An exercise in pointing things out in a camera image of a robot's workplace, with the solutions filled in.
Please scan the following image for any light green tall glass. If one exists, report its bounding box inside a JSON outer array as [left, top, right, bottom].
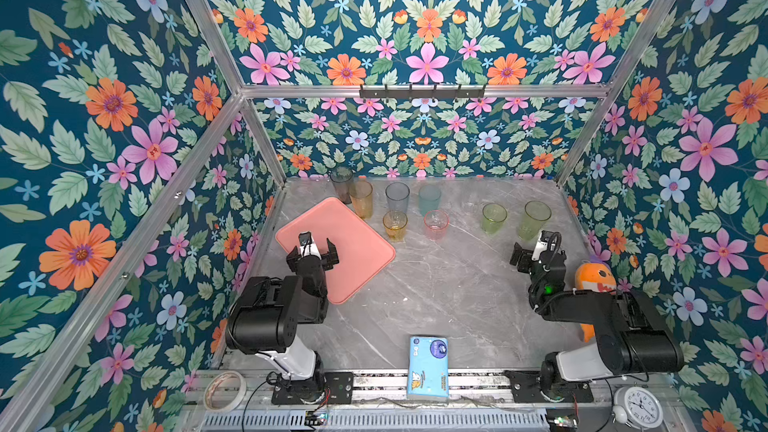
[[517, 200, 552, 242]]

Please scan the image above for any black hook rail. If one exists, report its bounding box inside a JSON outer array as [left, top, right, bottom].
[[358, 84, 486, 101]]

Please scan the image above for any green short glass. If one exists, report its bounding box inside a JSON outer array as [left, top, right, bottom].
[[481, 203, 508, 235]]

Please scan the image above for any white ribbed cable duct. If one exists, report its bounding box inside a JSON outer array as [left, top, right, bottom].
[[200, 408, 550, 431]]

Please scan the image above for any blue tissue pack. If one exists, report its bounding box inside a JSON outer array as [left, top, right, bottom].
[[406, 336, 449, 401]]

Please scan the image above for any teal tall glass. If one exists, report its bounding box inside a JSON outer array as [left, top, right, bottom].
[[418, 184, 442, 216]]

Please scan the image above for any blue-grey tall glass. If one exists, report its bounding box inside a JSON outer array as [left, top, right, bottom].
[[385, 182, 410, 214]]

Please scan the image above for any masking tape roll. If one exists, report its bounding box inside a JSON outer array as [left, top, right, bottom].
[[203, 371, 248, 413]]

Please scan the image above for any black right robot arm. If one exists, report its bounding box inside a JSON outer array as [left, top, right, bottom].
[[510, 231, 684, 396]]

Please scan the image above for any pink plastic tray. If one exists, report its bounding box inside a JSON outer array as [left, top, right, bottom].
[[276, 197, 396, 305]]

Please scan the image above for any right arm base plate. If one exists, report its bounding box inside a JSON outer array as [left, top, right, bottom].
[[502, 370, 594, 404]]

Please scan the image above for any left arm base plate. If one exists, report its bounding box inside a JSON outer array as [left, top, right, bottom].
[[271, 372, 354, 406]]

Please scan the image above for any yellow short glass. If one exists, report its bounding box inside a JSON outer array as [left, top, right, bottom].
[[382, 210, 408, 242]]

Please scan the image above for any amber tall glass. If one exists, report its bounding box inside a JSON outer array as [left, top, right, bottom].
[[349, 180, 374, 220]]

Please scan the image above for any orange plush toy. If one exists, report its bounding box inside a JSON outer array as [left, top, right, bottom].
[[574, 261, 618, 343]]

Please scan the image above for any pink short glass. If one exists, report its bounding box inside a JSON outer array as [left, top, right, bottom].
[[423, 209, 450, 241]]

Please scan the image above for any dark grey tall glass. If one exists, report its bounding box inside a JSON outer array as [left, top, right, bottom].
[[329, 165, 353, 204]]

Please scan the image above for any white alarm clock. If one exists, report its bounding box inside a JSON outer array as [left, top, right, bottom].
[[612, 386, 663, 430]]

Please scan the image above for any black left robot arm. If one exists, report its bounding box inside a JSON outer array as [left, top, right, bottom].
[[224, 231, 339, 386]]

